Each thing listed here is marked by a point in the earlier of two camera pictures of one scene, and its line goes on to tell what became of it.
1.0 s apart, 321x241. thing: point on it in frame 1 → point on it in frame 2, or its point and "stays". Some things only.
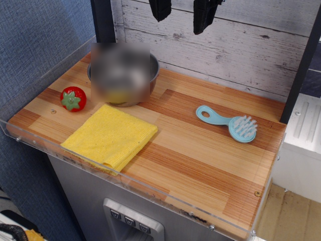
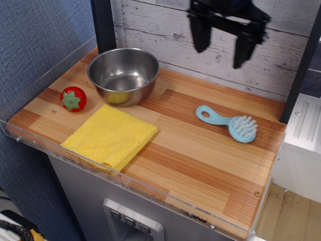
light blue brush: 242,128 stays
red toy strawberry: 73,99 stays
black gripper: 204,13 → 201,14
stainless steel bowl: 123,77 stays
